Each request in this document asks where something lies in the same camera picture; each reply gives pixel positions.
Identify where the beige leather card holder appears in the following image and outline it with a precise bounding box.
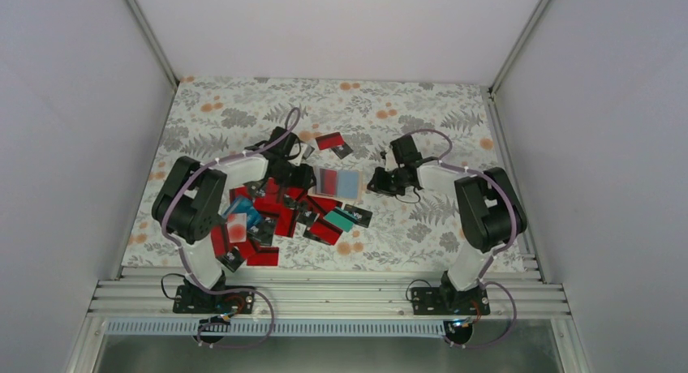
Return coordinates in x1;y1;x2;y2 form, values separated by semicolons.
310;167;362;201

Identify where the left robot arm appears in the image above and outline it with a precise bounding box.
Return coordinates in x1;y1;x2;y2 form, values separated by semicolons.
151;126;303;312

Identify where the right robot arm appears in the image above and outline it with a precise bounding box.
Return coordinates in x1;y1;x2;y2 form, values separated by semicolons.
367;134;527;314

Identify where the black vip card upper right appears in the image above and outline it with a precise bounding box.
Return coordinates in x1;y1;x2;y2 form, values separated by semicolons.
343;204;372;228

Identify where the red card top right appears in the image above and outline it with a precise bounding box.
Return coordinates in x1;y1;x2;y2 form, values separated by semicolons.
315;132;346;150

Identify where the black card top right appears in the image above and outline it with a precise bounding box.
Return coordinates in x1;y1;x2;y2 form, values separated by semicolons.
331;143;353;160

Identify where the teal card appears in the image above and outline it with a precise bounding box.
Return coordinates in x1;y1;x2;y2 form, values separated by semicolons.
324;208;357;232

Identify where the blue card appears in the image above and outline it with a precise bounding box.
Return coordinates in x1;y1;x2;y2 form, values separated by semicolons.
222;195;263;229

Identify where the white card red spot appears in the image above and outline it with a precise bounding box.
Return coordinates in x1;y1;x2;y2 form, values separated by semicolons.
226;213;247;243

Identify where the red card bottom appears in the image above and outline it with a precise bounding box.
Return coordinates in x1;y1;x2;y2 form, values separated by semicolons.
246;251;279;267

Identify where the floral table mat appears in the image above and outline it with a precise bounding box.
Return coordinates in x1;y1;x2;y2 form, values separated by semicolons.
123;76;498;272

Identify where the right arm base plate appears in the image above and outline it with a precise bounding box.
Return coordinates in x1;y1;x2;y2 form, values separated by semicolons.
410;286;491;316

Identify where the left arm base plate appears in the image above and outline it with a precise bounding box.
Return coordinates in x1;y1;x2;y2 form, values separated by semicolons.
172;285;256;315

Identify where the aluminium rail frame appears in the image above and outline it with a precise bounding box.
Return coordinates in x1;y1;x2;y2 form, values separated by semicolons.
67;259;588;372

